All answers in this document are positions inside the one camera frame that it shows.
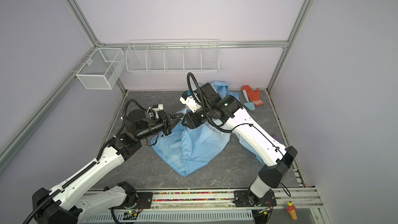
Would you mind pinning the teal toy trowel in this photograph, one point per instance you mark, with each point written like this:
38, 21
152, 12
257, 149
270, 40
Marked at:
248, 104

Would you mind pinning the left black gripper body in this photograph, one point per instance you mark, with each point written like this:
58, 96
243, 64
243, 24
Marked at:
167, 130

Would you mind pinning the white mesh box basket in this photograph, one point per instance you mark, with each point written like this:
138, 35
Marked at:
102, 69

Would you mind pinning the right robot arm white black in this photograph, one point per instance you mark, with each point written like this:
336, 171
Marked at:
228, 115

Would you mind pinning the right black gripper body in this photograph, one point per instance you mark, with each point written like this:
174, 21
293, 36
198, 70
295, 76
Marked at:
199, 118

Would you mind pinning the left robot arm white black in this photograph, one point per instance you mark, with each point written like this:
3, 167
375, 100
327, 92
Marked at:
65, 202

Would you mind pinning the small toy figure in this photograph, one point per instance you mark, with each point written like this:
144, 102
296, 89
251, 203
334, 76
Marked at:
291, 210

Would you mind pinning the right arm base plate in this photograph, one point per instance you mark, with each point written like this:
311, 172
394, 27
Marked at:
242, 198

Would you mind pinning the light blue zip jacket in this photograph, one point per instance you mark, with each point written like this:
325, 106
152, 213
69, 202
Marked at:
187, 150

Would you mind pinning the white wire wall shelf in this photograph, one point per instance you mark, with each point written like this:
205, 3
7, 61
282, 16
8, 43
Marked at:
172, 55

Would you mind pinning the white ventilation grille strip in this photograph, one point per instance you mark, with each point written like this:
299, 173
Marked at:
185, 217

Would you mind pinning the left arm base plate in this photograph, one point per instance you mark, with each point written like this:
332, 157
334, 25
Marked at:
141, 199

